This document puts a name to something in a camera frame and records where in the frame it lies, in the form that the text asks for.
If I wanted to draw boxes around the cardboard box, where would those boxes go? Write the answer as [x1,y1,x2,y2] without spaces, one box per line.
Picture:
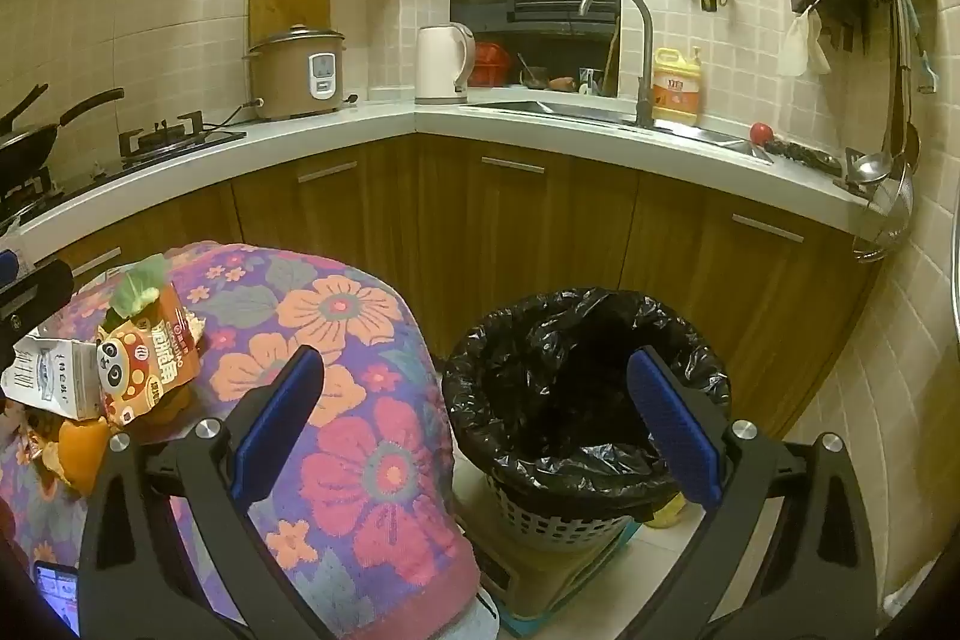
[466,518,640,638]

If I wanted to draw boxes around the green vegetable leaf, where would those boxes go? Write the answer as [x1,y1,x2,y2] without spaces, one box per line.
[107,255,172,319]

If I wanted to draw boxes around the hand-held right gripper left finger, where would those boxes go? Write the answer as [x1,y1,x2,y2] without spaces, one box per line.
[77,344,353,640]

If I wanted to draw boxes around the white hanging cloth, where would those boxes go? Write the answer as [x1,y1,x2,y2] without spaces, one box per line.
[780,6,832,79]

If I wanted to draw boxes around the wooden base cabinets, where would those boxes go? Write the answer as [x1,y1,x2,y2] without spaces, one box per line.
[45,134,878,438]

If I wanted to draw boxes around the white milk carton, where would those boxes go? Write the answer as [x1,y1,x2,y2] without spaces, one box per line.
[0,338,104,421]

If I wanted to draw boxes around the black wok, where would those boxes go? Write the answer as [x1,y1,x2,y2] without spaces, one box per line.
[0,83,125,185]

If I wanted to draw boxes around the small bowl with spoon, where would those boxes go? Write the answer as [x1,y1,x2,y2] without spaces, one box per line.
[516,53,553,89]

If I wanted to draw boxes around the smartphone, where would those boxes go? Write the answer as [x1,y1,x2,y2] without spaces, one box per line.
[34,561,81,638]

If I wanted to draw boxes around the brown rice cooker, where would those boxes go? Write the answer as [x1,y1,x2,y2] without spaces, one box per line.
[241,23,359,122]

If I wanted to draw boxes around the orange panda snack bag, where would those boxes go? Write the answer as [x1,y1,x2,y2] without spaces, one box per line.
[96,281,207,427]

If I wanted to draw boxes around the black gas stove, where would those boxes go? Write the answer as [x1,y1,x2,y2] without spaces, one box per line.
[0,111,247,223]

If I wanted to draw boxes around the white perforated trash basket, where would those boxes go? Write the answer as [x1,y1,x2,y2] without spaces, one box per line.
[486,460,640,555]

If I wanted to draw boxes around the hanging ladles and strainer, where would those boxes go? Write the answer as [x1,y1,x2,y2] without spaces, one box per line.
[853,0,914,185]

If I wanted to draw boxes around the steel sink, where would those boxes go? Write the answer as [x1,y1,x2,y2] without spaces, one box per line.
[461,98,773,165]

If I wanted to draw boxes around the yellow dish soap bottle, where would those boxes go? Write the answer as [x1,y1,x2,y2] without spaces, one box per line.
[651,46,702,127]

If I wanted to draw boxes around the wooden cutting board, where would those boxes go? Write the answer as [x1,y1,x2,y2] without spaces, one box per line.
[248,0,332,49]

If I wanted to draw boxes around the red container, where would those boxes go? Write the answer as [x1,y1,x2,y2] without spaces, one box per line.
[475,41,513,86]

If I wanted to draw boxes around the floral towel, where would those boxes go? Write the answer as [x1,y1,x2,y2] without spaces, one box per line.
[0,241,481,640]

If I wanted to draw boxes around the steel faucet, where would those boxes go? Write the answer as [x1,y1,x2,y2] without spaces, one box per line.
[580,0,656,129]

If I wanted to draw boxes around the orange peel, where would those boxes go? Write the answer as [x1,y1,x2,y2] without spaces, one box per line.
[54,417,113,492]

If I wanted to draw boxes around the white electric kettle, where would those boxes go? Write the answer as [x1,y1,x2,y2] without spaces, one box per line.
[415,23,477,106]

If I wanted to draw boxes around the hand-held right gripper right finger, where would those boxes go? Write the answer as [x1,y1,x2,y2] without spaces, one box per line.
[626,346,880,640]

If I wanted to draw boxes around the blue handled utensil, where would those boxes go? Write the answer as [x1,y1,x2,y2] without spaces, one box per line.
[898,0,939,94]

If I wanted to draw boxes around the yellow plastic item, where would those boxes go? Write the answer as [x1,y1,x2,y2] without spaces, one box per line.
[643,496,688,530]

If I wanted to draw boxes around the black trash bin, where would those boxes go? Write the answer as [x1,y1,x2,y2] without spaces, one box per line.
[441,287,732,522]

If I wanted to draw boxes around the dark scrubber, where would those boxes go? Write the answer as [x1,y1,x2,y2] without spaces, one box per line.
[772,139,842,173]

